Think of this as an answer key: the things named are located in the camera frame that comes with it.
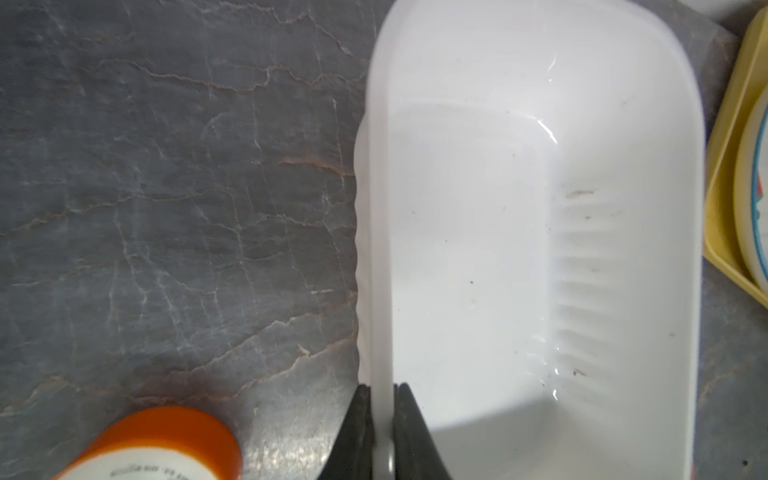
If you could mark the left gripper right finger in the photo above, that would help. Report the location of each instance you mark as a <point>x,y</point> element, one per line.
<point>416,456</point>

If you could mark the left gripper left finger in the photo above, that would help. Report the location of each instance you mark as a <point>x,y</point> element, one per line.
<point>352,452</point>

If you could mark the white plastic storage box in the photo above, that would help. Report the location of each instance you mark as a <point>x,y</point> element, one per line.
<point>529,212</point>

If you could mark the orange sealing tape roll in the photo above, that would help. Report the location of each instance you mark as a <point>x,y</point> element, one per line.
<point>171,442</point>

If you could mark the watermelon pattern plate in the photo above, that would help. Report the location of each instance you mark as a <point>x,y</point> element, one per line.
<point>750,194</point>

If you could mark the yellow tray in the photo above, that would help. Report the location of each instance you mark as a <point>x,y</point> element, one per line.
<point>748,79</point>

